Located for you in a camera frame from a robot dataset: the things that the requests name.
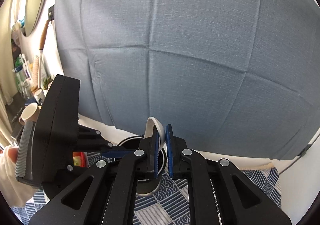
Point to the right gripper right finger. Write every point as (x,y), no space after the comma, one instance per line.
(219,193)

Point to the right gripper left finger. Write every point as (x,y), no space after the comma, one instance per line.
(105,193)

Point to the large white ceramic spoon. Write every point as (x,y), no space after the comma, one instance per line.
(151,124)

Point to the left hand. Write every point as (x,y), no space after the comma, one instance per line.
(12,154)

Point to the red fruit basket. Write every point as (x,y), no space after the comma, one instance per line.
(79,159)

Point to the beige mug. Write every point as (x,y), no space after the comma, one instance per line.
(30,112)

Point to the black utensil holder cup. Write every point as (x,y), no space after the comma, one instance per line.
(146,187)

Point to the blue patterned tablecloth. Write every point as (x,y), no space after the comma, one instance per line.
(170,203)

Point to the small potted plant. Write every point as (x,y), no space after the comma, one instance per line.
(46,82)

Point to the grey backdrop cloth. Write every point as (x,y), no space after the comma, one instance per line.
(234,77)

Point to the wooden handled brush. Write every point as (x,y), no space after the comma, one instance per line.
(37,64)

